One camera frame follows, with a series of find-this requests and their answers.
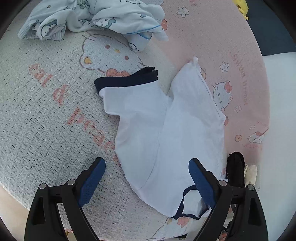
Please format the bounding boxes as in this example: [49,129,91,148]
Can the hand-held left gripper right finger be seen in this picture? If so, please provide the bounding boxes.
[188,158,269,241]

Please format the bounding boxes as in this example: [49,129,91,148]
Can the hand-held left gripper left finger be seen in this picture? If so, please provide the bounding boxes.
[24,157,106,241]

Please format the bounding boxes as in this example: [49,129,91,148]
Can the white t-shirt with navy trim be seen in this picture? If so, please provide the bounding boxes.
[94,57,229,220]

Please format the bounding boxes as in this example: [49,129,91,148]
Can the black folded cloth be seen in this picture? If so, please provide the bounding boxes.
[225,152,246,188]

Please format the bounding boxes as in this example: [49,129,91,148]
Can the beige folded cloth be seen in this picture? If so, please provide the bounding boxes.
[244,164,258,186]

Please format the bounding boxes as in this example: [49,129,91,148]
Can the pink cartoon printed sofa blanket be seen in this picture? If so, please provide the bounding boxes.
[0,0,271,241]

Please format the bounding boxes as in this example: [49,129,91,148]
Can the dark blue curtain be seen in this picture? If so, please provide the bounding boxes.
[245,0,296,57]

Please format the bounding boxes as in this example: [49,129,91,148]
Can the light blue cartoon printed garment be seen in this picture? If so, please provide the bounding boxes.
[18,0,169,52]

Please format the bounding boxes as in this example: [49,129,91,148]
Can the yellow plush toy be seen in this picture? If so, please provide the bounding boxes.
[233,0,250,20]

